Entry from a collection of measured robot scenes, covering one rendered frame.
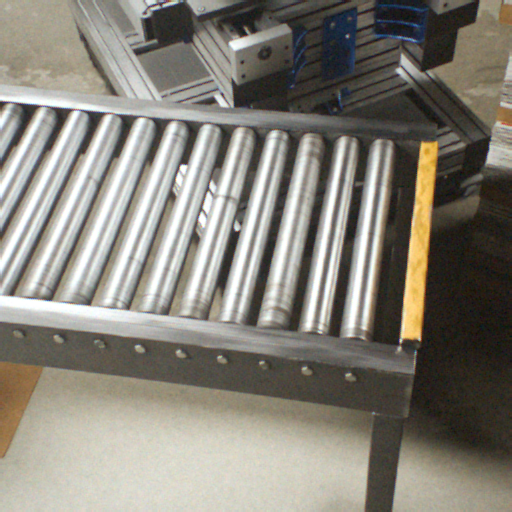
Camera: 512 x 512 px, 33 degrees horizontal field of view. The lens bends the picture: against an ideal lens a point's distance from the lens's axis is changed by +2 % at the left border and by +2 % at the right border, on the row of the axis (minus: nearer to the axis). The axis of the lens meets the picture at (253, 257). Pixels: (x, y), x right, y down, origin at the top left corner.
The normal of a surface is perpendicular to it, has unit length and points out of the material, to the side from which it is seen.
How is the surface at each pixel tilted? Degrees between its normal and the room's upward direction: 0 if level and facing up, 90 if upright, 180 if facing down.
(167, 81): 0
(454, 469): 0
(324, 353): 0
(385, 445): 90
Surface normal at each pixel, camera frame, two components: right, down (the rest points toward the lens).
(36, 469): -0.05, -0.65
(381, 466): -0.19, 0.76
